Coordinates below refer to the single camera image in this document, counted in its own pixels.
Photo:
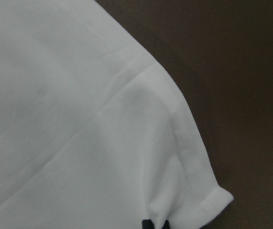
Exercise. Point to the white long-sleeve printed shirt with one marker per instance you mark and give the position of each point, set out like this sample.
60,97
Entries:
94,133

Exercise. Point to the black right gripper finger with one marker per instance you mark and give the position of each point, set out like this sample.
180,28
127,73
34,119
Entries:
148,224

